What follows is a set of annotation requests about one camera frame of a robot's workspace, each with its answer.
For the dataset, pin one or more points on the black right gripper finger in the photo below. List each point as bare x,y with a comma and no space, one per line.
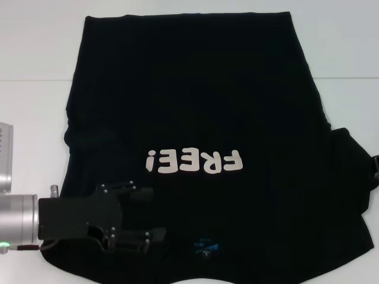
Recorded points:
376,168

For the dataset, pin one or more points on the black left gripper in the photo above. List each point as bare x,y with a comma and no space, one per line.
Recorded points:
74,216

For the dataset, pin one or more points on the black T-shirt with FREE print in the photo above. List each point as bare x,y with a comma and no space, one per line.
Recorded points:
189,103

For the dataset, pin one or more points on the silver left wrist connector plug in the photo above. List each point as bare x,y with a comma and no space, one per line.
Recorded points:
54,190

